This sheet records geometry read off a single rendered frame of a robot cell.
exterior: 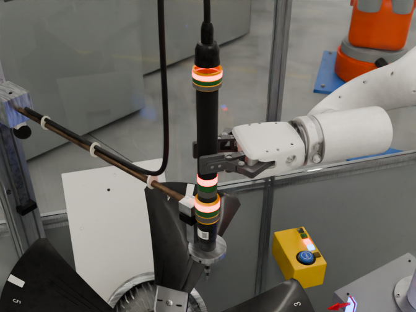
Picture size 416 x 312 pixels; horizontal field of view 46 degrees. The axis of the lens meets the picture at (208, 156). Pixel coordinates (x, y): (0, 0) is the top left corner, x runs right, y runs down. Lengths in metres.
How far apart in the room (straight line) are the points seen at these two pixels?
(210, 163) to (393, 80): 0.36
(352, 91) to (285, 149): 0.23
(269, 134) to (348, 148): 0.13
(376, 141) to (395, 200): 1.38
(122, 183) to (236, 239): 0.79
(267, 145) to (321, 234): 1.40
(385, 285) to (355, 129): 0.83
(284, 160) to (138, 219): 0.60
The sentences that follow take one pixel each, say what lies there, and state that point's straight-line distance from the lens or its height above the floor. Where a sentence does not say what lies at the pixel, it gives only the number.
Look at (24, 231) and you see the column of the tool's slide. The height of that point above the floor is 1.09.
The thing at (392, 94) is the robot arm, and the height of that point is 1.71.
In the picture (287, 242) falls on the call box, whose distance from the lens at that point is 1.50.
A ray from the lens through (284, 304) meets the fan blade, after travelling 1.20.
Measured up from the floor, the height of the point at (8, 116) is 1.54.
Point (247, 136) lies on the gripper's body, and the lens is 0.81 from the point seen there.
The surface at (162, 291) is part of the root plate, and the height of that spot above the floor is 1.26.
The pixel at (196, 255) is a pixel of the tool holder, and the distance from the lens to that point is 0.91.
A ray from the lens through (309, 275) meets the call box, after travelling 1.47.
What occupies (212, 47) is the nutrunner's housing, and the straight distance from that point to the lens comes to 0.69.
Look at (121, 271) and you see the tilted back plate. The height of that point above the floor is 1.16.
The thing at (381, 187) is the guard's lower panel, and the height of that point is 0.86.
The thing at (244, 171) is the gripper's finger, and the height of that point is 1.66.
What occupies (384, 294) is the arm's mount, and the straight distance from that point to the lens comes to 1.57.
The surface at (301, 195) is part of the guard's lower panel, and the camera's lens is 1.95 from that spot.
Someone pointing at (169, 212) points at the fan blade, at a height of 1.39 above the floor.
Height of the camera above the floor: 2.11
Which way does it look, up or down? 35 degrees down
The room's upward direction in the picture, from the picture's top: straight up
